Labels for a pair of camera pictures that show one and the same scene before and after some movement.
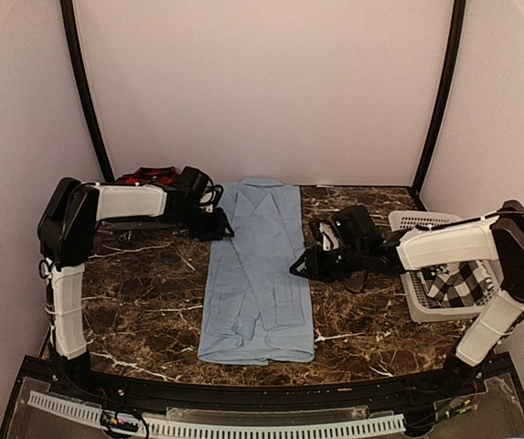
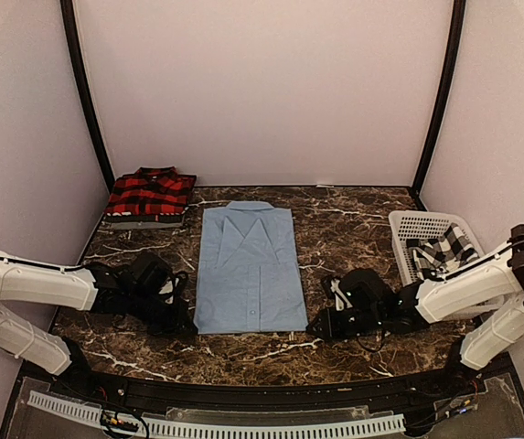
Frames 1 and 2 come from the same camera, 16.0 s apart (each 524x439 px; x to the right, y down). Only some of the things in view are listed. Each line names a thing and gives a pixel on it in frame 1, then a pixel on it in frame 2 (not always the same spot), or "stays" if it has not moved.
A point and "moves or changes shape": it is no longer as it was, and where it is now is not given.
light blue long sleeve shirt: (257, 310) moves or changes shape
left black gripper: (217, 230) -> (178, 317)
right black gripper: (315, 267) -> (329, 327)
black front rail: (270, 396) stays
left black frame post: (71, 23) stays
